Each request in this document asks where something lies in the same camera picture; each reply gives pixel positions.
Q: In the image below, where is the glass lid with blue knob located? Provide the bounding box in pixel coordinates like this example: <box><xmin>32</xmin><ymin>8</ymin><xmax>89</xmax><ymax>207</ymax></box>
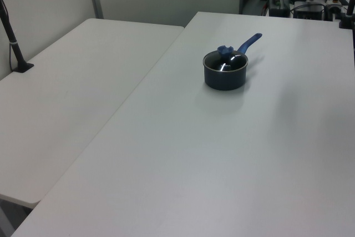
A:
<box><xmin>204</xmin><ymin>44</ymin><xmax>248</xmax><ymax>73</ymax></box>

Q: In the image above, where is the white side table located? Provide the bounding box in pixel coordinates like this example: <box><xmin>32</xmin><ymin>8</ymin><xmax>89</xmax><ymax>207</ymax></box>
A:
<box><xmin>0</xmin><ymin>18</ymin><xmax>185</xmax><ymax>204</ymax></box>

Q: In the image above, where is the black camera stand with clamp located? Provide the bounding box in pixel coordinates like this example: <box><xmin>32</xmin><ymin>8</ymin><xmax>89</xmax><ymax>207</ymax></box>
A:
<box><xmin>338</xmin><ymin>0</ymin><xmax>355</xmax><ymax>29</ymax></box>

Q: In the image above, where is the black electronics box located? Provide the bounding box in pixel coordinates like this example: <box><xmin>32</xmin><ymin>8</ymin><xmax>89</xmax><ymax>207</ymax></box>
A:
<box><xmin>293</xmin><ymin>3</ymin><xmax>325</xmax><ymax>21</ymax></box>

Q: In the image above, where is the black camera stand with cable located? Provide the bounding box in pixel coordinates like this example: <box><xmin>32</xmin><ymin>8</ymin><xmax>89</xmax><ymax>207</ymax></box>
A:
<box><xmin>0</xmin><ymin>0</ymin><xmax>35</xmax><ymax>73</ymax></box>

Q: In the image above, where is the dark blue saucepan, blue handle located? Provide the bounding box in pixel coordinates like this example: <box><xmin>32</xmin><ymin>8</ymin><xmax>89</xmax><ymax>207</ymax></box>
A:
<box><xmin>202</xmin><ymin>33</ymin><xmax>263</xmax><ymax>91</ymax></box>

